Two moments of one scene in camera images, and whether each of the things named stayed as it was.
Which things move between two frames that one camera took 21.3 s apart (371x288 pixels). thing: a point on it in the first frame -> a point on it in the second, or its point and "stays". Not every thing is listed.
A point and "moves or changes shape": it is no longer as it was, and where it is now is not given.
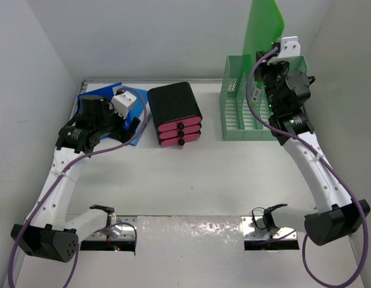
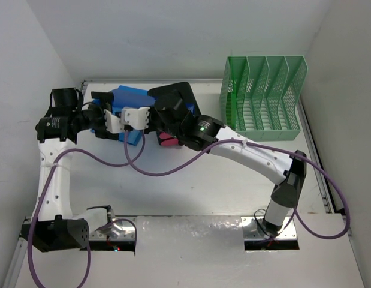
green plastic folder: [265, 26] -> [234, 84]
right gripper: [262, 66] -> [151, 125]
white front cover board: [197, 251] stays
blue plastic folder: [106, 92] moves or changes shape
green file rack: [239, 121] stays
